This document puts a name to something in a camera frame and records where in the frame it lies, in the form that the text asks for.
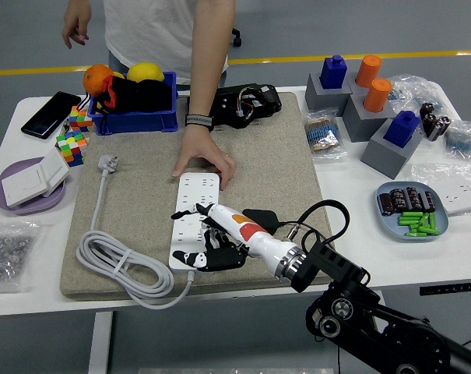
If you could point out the blue square peg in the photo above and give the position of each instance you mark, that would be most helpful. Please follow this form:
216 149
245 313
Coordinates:
401 130
333 74

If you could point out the blue plastic bin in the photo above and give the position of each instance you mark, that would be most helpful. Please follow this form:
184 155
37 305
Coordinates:
141 121

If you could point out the black table control panel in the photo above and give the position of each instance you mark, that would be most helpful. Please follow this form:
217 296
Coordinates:
445 289

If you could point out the grey-brown mat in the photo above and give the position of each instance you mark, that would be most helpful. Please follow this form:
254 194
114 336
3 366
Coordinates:
258 156

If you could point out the purple plate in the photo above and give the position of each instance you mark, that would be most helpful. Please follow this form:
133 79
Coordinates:
32 206

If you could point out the white power strip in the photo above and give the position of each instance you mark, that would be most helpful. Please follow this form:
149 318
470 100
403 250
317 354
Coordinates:
190 195

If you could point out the black pouch with red trim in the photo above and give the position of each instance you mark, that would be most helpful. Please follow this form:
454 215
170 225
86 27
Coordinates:
141 97

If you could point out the orange fruit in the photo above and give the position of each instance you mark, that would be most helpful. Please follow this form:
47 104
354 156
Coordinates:
95 80

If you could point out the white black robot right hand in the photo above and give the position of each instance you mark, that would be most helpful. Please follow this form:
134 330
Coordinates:
258 241

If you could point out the clear bag of blue resistors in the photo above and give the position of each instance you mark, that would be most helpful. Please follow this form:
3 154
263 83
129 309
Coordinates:
463 140

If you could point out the white wall socket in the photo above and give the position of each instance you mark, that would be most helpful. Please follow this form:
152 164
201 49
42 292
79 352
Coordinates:
461 196

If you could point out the black wristwatch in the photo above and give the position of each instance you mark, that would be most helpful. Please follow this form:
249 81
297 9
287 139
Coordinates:
199 121

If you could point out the white table leg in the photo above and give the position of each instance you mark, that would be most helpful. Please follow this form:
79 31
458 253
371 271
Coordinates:
100 343

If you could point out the clear bag of metal nuts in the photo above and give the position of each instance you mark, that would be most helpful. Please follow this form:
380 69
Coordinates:
7 253

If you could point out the blue-grey plate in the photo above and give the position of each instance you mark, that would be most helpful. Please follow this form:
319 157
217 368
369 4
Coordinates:
387 222

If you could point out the dark brown capacitor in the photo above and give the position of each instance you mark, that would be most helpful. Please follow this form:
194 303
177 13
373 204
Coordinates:
385 203
399 199
413 198
428 200

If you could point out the orange cylinder peg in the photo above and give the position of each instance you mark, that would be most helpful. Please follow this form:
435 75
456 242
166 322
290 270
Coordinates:
368 70
378 95

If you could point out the black office chair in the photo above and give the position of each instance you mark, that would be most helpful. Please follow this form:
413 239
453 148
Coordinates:
237 39

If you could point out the person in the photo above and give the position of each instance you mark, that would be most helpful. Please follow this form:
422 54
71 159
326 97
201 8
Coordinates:
149 31

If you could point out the yellow lemon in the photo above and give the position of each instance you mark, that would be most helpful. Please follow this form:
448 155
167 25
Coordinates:
145 72

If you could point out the grey socket block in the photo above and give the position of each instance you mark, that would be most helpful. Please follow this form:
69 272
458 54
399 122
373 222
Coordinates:
353 87
321 99
360 124
384 156

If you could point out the black smartphone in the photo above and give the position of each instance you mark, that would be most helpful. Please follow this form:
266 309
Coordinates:
48 115

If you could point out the crumpled clear component bag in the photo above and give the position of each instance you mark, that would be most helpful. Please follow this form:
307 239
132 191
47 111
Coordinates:
410 89

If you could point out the black capacitor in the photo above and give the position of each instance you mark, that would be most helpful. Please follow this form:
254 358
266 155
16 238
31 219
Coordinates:
431 124
426 108
443 124

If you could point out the colourful puzzle cube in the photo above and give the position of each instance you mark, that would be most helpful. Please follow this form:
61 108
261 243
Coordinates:
80 118
72 148

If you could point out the pile of green cylinders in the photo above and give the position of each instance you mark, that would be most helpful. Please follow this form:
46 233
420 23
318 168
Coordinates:
416 224

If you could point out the person's right hand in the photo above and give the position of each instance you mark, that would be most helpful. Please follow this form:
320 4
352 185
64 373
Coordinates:
77 23

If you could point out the clear plastic bag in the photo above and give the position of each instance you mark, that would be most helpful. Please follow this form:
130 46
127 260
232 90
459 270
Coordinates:
426 173

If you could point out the white wall switch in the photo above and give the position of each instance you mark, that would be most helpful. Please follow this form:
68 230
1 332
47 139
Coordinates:
25 187

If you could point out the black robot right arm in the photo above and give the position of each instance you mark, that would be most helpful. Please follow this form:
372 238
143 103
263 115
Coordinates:
336 269

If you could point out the person's left hand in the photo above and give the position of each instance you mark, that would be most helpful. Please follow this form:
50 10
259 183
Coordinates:
200 148

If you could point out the black plug adapter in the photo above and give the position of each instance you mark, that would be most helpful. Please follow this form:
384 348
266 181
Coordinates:
264 218

